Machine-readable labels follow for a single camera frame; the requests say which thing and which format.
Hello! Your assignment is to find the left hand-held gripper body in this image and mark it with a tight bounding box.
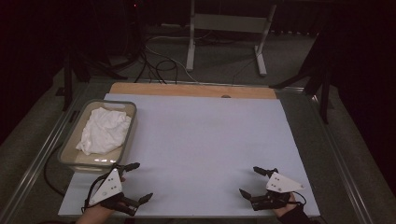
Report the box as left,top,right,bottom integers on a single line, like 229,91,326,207
88,167,139,217

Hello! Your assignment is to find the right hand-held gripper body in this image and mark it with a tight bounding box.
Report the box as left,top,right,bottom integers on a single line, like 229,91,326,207
249,171,306,212

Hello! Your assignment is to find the white cloth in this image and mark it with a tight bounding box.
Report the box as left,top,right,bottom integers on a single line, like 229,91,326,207
75,106,133,156

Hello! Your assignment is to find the beige plastic basket grey rim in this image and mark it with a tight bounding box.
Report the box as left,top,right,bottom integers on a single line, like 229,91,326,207
57,98,138,175

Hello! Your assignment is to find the person's left hand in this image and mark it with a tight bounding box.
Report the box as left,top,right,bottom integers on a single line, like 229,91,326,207
92,202,129,219

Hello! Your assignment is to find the person's right hand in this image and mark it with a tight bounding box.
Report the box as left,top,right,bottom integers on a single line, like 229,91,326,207
272,192,299,218

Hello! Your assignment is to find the light blue table mat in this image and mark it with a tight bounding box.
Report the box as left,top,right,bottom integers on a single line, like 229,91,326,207
57,92,321,218

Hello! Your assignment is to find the black tripod stand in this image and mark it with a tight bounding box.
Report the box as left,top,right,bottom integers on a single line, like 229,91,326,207
269,31,333,125

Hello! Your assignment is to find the white metal stand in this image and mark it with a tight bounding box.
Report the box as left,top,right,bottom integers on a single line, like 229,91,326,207
185,0,277,77

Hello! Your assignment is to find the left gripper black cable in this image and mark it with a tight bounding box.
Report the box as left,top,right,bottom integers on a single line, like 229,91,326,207
81,172,118,215

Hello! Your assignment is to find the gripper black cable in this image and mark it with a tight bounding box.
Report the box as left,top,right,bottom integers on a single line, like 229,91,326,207
292,190,308,207
81,172,118,215

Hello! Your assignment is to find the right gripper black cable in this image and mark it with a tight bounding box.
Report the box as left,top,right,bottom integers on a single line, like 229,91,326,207
292,190,308,207

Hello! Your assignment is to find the black cable beside table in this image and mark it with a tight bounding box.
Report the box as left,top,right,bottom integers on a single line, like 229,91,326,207
43,143,68,198

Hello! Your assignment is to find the aluminium frame rail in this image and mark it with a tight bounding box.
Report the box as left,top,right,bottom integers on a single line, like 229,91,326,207
0,83,90,223
306,90,376,224

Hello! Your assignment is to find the black floor cable bundle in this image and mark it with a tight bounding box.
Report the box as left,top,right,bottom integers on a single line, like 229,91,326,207
134,43,180,85

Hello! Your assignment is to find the white floor cable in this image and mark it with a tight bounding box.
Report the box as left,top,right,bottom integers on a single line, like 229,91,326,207
145,35,201,84

